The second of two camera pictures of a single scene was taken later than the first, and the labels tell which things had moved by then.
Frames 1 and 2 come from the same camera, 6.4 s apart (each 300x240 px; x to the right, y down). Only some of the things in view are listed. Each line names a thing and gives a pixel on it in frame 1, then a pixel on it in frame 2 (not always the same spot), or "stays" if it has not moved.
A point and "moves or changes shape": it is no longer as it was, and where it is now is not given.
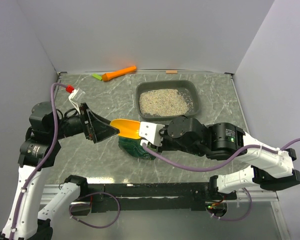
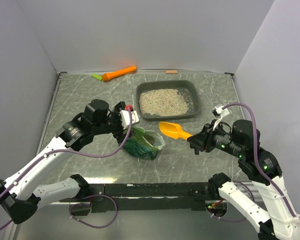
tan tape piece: (171, 71) stays
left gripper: (98, 127) → (119, 134)
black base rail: (119, 197) stays
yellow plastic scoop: (128, 128) moves or changes shape
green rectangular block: (97, 76) stays
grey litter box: (188, 88) stays
